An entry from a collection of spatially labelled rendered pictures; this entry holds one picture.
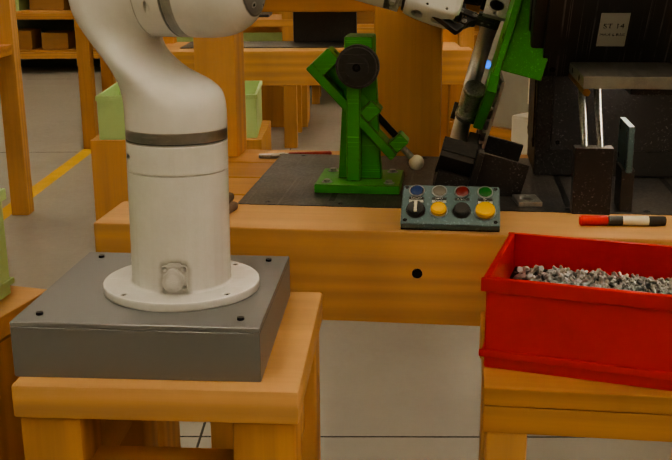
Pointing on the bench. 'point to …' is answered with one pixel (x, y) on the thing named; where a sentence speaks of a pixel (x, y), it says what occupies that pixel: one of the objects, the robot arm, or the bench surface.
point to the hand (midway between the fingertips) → (490, 12)
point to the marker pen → (622, 220)
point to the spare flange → (527, 200)
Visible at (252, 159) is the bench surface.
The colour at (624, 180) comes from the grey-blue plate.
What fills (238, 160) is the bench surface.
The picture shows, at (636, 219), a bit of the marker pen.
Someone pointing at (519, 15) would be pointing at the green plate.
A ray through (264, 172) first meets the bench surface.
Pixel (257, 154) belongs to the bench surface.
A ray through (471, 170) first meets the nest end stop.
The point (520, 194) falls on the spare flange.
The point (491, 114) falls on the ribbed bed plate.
